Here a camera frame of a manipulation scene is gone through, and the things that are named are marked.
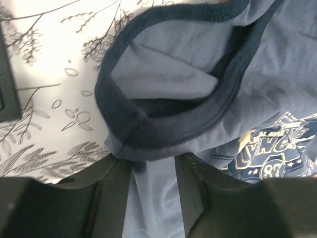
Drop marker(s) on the black display case gold brooch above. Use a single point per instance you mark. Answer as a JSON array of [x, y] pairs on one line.
[[10, 109]]

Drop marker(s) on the navy blue printed t-shirt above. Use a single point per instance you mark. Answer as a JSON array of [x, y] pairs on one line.
[[234, 83]]

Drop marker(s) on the floral patterned table mat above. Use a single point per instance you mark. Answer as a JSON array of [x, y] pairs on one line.
[[55, 48]]

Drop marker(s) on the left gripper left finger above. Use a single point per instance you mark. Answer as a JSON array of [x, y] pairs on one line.
[[88, 204]]

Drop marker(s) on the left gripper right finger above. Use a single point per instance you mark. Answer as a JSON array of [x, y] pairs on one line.
[[216, 205]]

